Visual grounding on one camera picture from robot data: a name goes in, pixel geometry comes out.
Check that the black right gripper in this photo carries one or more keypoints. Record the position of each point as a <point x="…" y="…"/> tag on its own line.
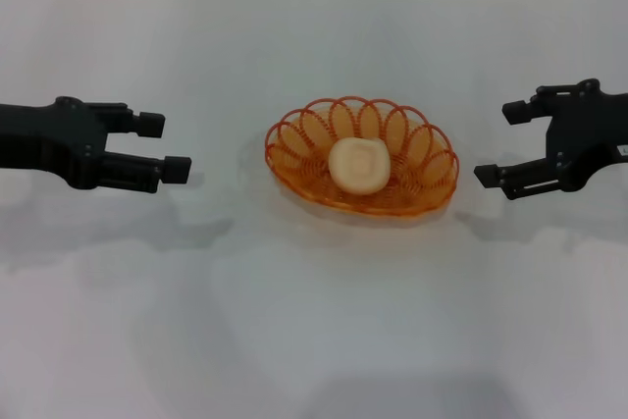
<point x="589" y="139"/>

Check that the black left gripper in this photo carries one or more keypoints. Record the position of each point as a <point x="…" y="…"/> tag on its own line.
<point x="49" y="137"/>

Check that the beige steamed bun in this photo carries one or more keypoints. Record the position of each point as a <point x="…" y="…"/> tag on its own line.
<point x="359" y="164"/>

